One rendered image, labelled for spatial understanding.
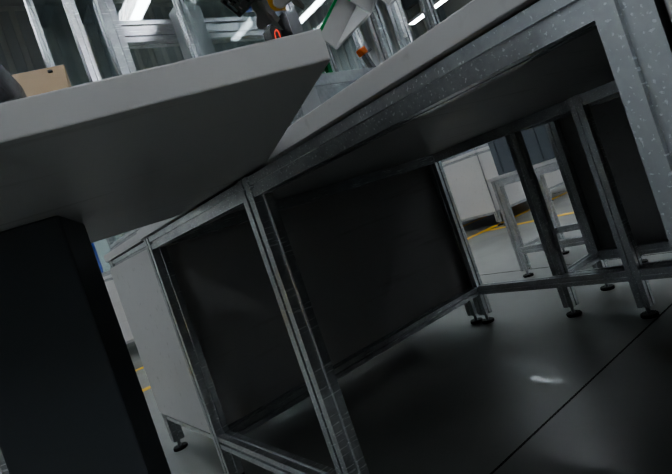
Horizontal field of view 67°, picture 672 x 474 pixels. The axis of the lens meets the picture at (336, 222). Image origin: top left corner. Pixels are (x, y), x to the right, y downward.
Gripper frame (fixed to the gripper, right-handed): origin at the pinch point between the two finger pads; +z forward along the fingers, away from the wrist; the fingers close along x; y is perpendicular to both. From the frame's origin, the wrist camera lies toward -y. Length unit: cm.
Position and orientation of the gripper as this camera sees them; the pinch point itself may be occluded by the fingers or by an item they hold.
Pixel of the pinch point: (291, 13)
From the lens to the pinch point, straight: 123.5
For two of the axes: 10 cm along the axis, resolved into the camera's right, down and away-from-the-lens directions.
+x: 5.7, -1.9, -8.0
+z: 7.6, 5.0, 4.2
